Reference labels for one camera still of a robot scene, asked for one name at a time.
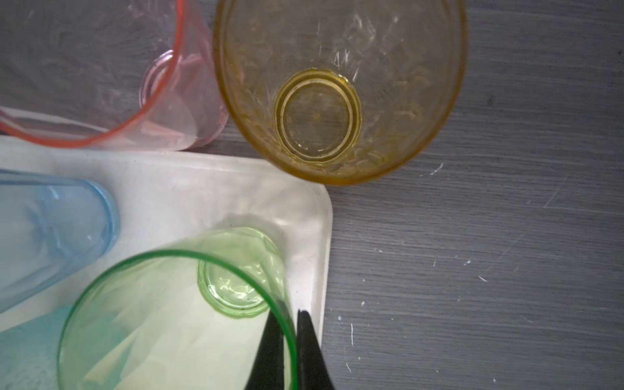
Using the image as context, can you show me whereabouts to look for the beige plastic tray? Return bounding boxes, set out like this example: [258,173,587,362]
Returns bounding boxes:
[0,135,335,390]

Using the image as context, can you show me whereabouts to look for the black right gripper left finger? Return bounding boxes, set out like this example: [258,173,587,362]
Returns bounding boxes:
[245,312,284,390]

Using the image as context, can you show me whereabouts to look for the tall blue plastic cup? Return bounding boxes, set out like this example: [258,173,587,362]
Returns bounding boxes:
[1,169,120,311]

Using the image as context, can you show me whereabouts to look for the pink plastic cup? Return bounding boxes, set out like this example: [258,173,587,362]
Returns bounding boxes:
[1,1,228,151]

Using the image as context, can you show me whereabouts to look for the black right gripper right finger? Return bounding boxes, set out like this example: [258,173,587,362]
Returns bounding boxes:
[297,310,335,390]

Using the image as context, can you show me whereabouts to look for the short yellow plastic cup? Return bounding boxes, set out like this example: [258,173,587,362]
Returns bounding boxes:
[214,1,468,185]

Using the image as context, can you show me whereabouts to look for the short green plastic cup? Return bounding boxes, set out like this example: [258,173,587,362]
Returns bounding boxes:
[57,227,298,389]

